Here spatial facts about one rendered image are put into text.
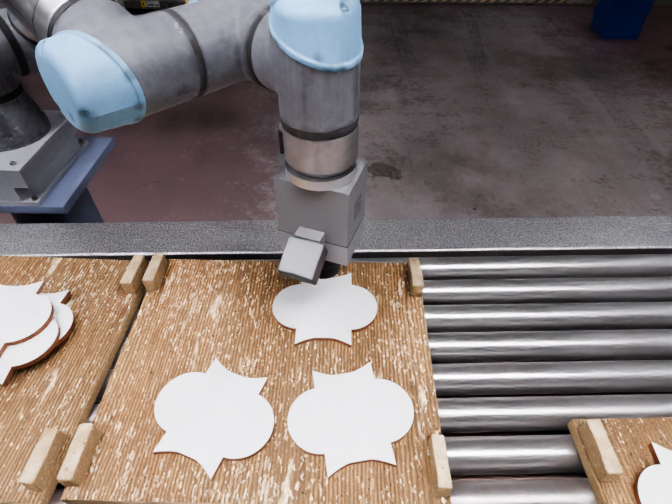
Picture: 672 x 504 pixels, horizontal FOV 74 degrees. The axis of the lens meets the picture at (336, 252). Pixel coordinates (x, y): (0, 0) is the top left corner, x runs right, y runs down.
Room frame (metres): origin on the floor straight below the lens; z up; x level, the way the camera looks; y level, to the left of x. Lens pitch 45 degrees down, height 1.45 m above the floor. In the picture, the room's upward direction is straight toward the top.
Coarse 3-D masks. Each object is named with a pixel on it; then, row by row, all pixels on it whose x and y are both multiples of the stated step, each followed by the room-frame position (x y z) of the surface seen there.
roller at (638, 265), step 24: (432, 264) 0.50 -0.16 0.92; (456, 264) 0.50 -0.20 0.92; (480, 264) 0.50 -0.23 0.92; (504, 264) 0.50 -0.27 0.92; (528, 264) 0.50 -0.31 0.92; (552, 264) 0.50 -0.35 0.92; (576, 264) 0.50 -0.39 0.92; (600, 264) 0.50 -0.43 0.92; (624, 264) 0.50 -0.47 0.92; (648, 264) 0.50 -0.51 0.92
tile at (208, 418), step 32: (192, 384) 0.27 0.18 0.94; (224, 384) 0.27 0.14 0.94; (256, 384) 0.27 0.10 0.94; (160, 416) 0.23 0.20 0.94; (192, 416) 0.23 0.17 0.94; (224, 416) 0.23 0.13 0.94; (256, 416) 0.23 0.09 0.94; (160, 448) 0.19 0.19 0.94; (192, 448) 0.19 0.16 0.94; (224, 448) 0.19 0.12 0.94; (256, 448) 0.19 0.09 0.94
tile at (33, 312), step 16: (0, 288) 0.40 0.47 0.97; (16, 288) 0.40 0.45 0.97; (32, 288) 0.40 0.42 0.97; (0, 304) 0.38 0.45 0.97; (16, 304) 0.38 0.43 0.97; (32, 304) 0.38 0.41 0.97; (48, 304) 0.38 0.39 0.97; (0, 320) 0.35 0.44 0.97; (16, 320) 0.35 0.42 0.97; (32, 320) 0.35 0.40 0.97; (48, 320) 0.35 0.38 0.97; (0, 336) 0.32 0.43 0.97; (16, 336) 0.32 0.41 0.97; (32, 336) 0.33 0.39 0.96; (0, 352) 0.30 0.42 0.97
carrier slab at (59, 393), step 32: (0, 256) 0.50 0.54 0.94; (64, 288) 0.43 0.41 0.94; (96, 288) 0.43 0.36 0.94; (96, 320) 0.37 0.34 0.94; (128, 320) 0.38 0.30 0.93; (64, 352) 0.32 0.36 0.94; (96, 352) 0.32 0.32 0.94; (32, 384) 0.28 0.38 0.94; (64, 384) 0.28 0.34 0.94; (96, 384) 0.28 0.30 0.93; (0, 416) 0.23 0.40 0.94; (32, 416) 0.23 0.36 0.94; (64, 416) 0.23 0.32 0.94; (0, 448) 0.20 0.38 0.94; (32, 448) 0.20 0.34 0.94; (64, 448) 0.20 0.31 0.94; (0, 480) 0.16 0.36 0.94
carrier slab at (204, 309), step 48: (192, 288) 0.43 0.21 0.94; (240, 288) 0.43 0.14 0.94; (384, 288) 0.43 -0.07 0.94; (144, 336) 0.35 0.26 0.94; (192, 336) 0.35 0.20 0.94; (240, 336) 0.35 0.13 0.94; (288, 336) 0.35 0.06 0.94; (384, 336) 0.35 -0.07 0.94; (144, 384) 0.28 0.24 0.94; (288, 384) 0.28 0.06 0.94; (432, 384) 0.28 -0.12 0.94; (144, 432) 0.22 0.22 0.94; (288, 432) 0.22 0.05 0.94; (432, 432) 0.22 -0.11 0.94; (96, 480) 0.16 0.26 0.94; (144, 480) 0.16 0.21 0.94; (192, 480) 0.16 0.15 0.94; (240, 480) 0.16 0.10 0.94; (288, 480) 0.16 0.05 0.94; (336, 480) 0.16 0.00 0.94; (384, 480) 0.16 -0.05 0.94
